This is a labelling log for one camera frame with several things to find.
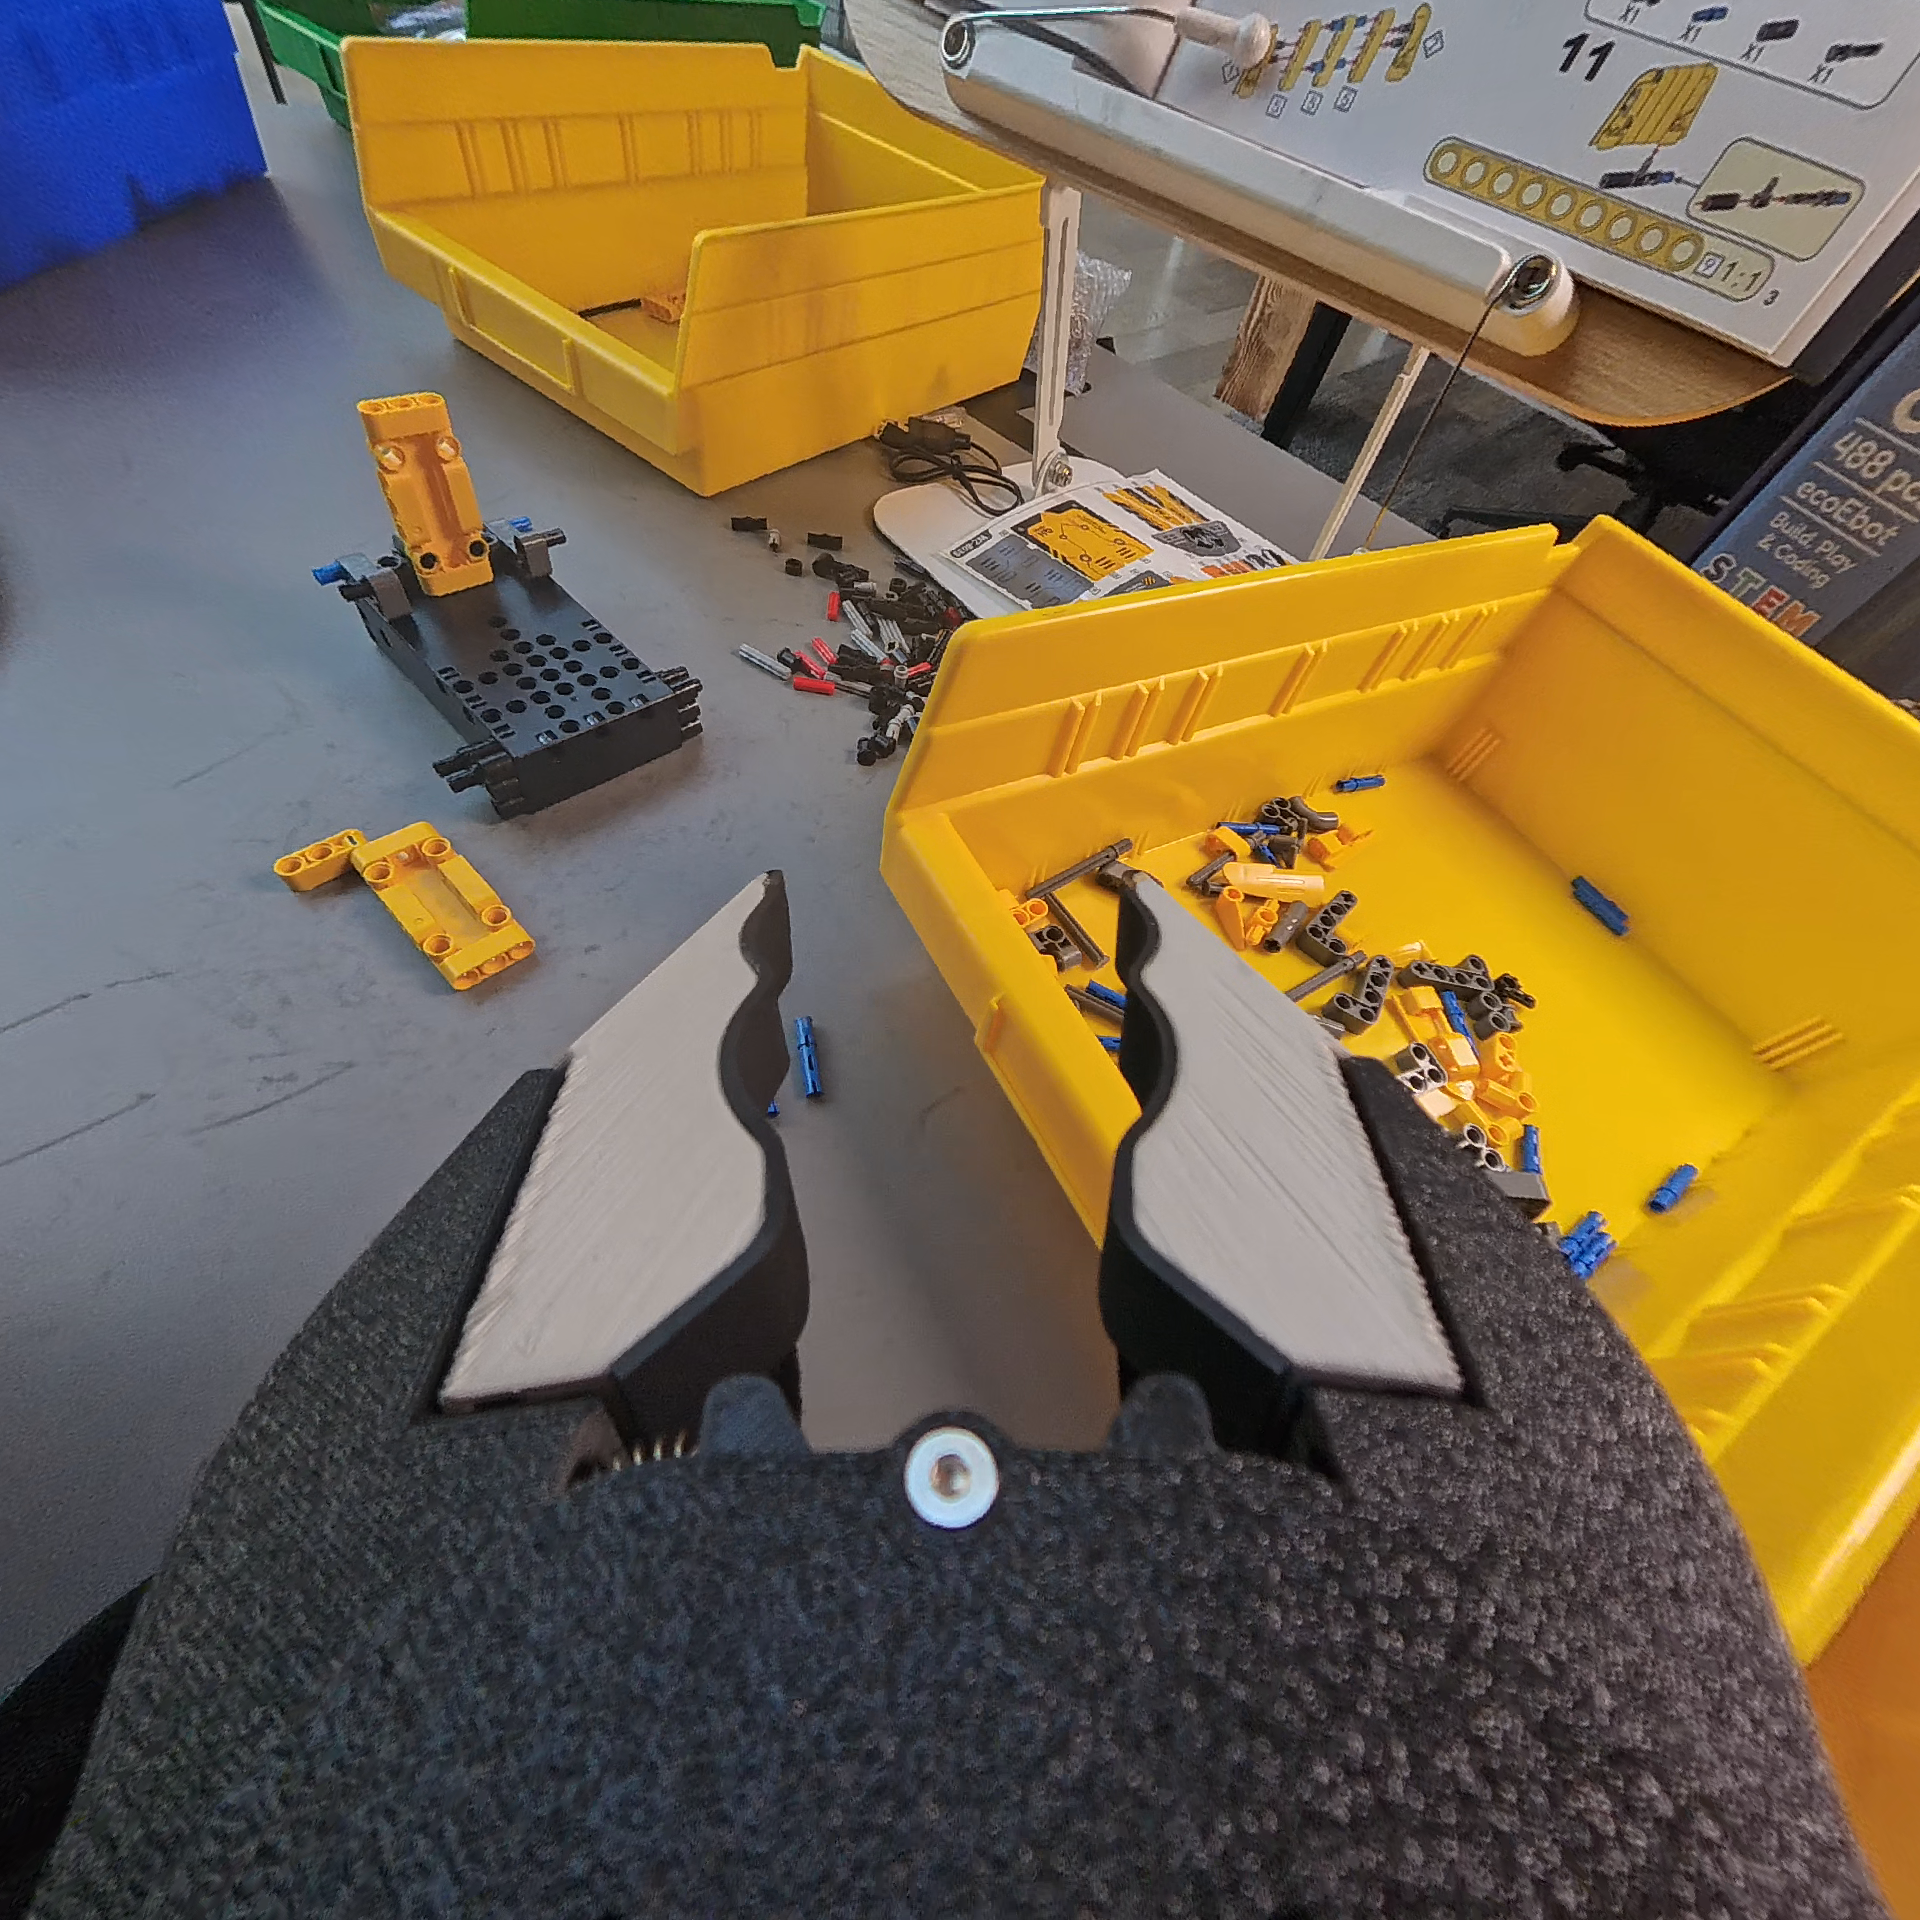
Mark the open lego instruction manual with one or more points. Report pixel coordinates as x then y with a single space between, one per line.
1681 150

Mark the pile of loose lego pieces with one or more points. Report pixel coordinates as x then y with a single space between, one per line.
855 644

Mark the white document stand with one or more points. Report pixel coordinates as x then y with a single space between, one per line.
1259 180

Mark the heap of yellow lego parts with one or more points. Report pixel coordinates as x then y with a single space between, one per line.
664 304

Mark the colourful lego set box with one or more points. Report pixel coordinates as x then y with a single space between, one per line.
1832 509

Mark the metal gooseneck page holder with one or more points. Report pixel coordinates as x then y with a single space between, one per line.
1112 25

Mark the blue storage bin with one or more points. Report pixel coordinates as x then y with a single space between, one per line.
105 121

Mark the small yellow lego beam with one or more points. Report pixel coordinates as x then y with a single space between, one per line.
315 862

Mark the yellow storage bin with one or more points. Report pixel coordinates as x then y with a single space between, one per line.
1681 691
812 362

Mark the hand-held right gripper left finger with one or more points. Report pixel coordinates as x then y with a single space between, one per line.
631 1200

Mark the sticker sheet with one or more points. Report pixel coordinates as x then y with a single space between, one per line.
1096 546

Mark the heap of grey lego pieces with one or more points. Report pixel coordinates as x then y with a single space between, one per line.
1321 901

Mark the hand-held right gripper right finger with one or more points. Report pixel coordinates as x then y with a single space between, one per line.
1291 1200

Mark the yellow lego panel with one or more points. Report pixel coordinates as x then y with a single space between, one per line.
451 907

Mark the green storage bin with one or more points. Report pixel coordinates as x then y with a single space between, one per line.
539 25

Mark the black lego model yellow beam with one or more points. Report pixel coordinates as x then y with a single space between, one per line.
539 691

